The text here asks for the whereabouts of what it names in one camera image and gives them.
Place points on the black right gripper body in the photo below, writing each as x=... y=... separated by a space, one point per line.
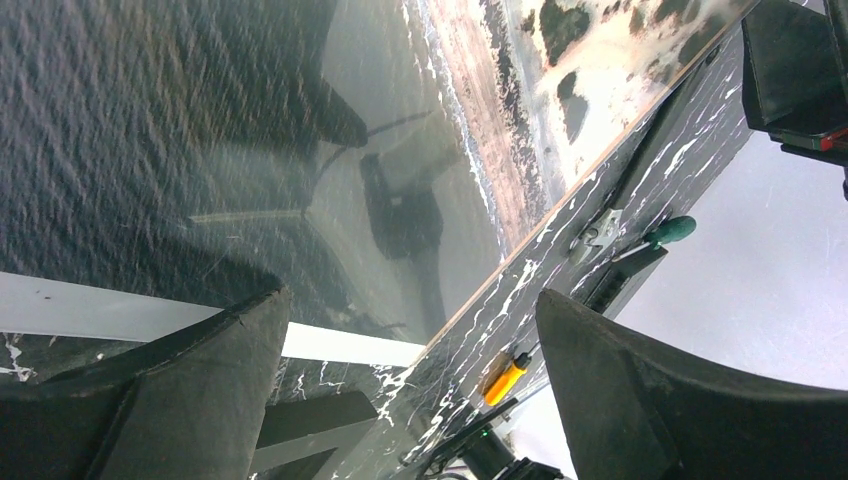
x=795 y=77

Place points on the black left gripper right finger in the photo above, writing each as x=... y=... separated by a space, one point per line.
x=633 y=407

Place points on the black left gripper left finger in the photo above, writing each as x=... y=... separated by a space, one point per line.
x=188 y=405

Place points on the orange handled screwdriver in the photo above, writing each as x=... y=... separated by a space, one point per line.
x=497 y=390

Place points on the photo with backing board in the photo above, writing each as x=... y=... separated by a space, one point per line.
x=391 y=163

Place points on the black picture frame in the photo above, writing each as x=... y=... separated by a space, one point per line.
x=309 y=439

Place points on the adjustable wrench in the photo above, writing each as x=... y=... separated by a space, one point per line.
x=598 y=236

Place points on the black rectangular pad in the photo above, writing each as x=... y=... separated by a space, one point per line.
x=622 y=281

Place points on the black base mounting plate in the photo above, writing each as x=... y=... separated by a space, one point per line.
x=484 y=454

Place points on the green handled screwdriver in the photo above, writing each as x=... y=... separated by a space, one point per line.
x=669 y=231

